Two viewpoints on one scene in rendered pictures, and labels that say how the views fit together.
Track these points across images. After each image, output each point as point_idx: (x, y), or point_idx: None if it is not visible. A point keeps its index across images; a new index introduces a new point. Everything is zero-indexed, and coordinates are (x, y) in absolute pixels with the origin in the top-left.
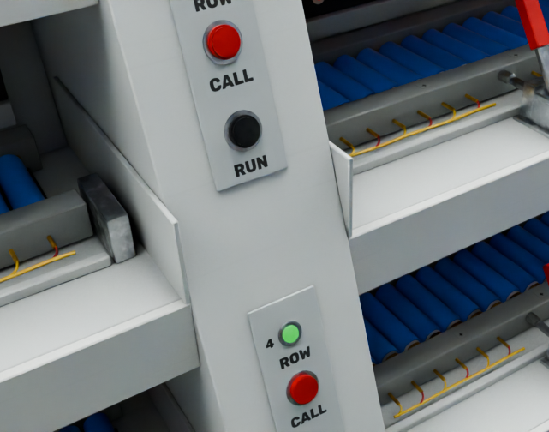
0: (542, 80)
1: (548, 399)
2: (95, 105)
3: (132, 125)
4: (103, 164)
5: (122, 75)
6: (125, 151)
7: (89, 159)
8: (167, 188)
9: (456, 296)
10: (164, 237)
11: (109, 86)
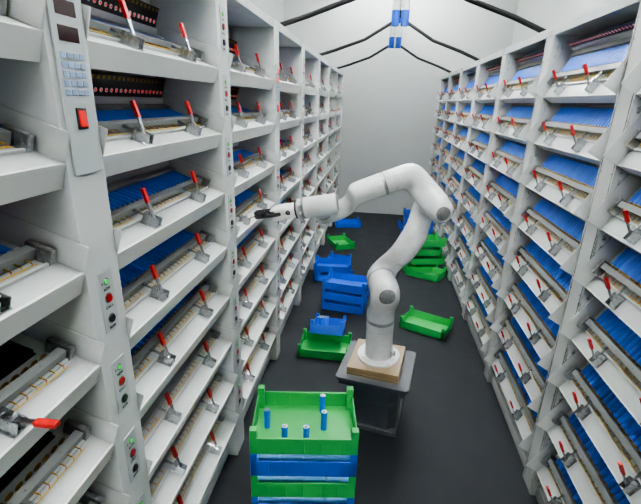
0: (281, 184)
1: (282, 224)
2: (259, 182)
3: (271, 184)
4: (257, 189)
5: (273, 179)
6: (266, 187)
7: (250, 189)
8: (275, 190)
9: None
10: (274, 195)
11: (267, 180)
